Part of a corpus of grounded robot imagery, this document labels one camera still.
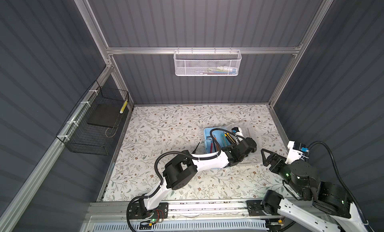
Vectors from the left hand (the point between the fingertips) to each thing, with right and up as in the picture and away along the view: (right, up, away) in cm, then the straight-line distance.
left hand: (255, 139), depth 82 cm
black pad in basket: (-80, +14, -6) cm, 82 cm away
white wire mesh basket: (-24, +54, +30) cm, 66 cm away
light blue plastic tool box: (-25, -2, +20) cm, 32 cm away
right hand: (-2, -4, -18) cm, 19 cm away
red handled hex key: (-23, -8, +13) cm, 28 cm away
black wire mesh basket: (-84, +6, -9) cm, 85 cm away
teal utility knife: (-16, -2, +9) cm, 18 cm away
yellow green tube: (-73, +18, 0) cm, 75 cm away
